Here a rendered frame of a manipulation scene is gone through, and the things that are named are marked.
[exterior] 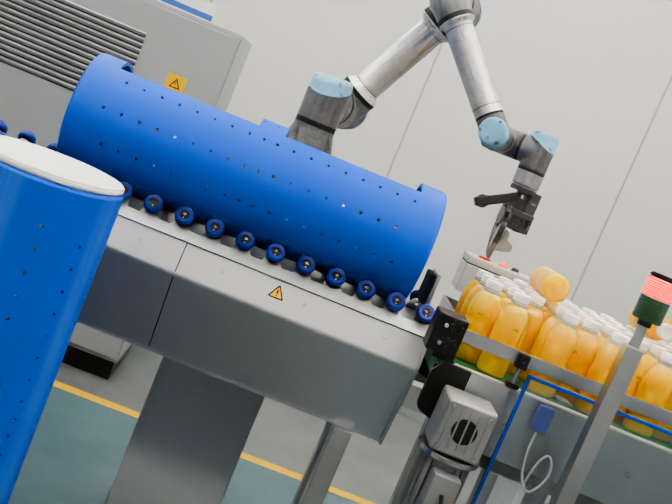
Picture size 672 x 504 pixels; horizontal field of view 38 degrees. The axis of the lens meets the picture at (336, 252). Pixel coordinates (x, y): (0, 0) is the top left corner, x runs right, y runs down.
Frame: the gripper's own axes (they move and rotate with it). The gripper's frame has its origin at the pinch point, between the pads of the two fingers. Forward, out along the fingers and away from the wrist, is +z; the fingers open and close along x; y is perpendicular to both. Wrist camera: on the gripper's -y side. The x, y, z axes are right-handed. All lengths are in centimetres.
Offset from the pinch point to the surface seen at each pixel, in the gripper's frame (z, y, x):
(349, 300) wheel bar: 19, -33, -40
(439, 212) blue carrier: -7.2, -21.6, -39.2
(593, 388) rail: 16, 24, -50
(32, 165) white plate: 8, -95, -98
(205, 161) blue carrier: 2, -75, -43
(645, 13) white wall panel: -125, 73, 241
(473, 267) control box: 4.6, -2.8, -5.0
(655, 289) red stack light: -11, 21, -68
